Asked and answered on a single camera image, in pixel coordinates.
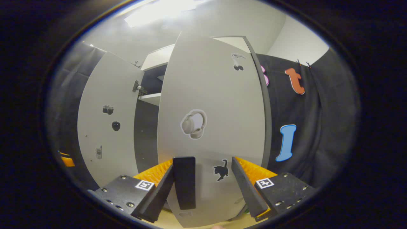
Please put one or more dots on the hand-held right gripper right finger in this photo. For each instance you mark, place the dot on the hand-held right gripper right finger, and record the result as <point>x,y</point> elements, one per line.
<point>246,190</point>

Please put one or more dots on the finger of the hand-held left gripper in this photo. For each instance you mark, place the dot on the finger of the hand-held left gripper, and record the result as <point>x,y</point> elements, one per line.
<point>67,160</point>

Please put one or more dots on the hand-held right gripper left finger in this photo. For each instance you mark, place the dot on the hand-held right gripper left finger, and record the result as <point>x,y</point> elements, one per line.
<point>159,194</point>

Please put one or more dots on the white and grey cabinet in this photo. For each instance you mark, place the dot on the white and grey cabinet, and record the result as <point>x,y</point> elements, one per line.
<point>146,133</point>

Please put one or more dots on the white camera-sticker cabinet door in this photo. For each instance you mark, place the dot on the white camera-sticker cabinet door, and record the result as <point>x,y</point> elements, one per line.
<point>105,82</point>

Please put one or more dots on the white headphones-sticker cabinet door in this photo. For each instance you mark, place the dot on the white headphones-sticker cabinet door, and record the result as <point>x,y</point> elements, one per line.
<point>216,95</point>

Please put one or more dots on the white cabinet shelf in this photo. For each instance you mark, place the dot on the white cabinet shelf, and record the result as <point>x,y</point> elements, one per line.
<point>152,98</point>

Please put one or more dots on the metal door hinge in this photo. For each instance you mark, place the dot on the metal door hinge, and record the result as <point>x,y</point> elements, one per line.
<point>136,86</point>

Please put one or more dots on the black backdrop cloth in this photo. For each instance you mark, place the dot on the black backdrop cloth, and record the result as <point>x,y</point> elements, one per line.
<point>68,95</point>
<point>324,127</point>

